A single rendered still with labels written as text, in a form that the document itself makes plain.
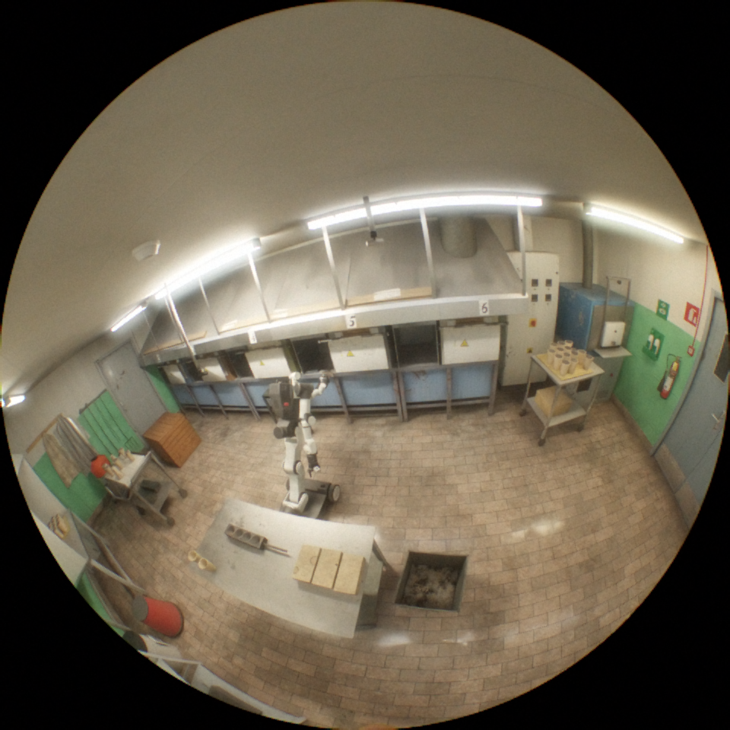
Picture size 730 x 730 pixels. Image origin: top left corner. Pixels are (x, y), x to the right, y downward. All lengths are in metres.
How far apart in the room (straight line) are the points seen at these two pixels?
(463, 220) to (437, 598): 3.30
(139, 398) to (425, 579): 5.67
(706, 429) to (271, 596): 3.93
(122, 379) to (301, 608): 5.14
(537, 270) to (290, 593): 3.77
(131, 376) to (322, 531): 5.03
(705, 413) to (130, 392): 8.56
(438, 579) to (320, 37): 2.36
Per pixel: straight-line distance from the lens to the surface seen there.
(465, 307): 2.19
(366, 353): 2.55
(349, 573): 1.38
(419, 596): 2.10
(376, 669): 2.31
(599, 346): 3.42
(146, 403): 5.90
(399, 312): 2.15
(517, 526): 2.51
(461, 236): 2.59
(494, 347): 2.61
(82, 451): 5.48
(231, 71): 0.35
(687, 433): 3.55
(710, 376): 3.32
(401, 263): 2.56
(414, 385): 2.93
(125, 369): 5.73
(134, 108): 0.37
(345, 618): 1.43
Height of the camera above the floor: 2.23
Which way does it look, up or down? 28 degrees down
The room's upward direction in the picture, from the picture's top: 13 degrees counter-clockwise
